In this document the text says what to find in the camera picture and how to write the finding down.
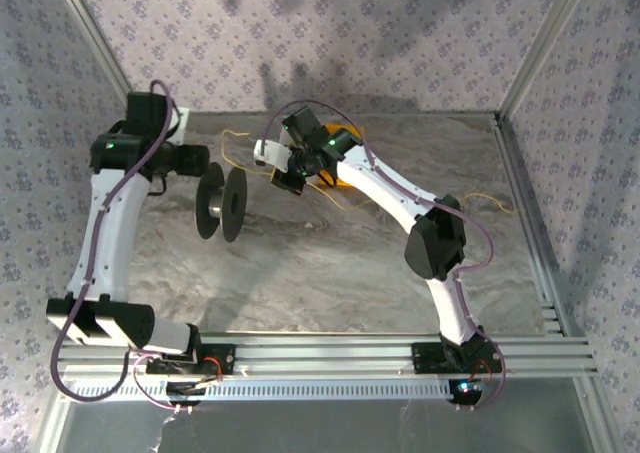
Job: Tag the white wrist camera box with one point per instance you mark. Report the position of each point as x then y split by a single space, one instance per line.
272 153
181 123

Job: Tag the yellow plastic bin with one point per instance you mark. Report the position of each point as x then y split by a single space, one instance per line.
334 179

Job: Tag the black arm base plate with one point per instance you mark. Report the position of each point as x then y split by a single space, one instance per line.
425 358
220 360

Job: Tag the aluminium table edge rail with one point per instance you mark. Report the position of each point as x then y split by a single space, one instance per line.
529 223

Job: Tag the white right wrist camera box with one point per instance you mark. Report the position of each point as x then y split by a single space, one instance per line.
272 153

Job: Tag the black controller board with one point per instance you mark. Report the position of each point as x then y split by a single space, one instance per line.
465 390
185 392

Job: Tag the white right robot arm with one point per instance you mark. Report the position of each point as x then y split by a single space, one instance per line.
390 188

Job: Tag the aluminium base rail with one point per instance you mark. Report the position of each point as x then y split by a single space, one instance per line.
325 355

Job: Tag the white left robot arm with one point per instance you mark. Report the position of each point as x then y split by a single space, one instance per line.
112 233

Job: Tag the aluminium frame post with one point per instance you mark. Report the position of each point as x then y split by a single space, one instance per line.
91 30
546 43

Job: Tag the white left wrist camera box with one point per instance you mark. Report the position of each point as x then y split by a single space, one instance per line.
181 123

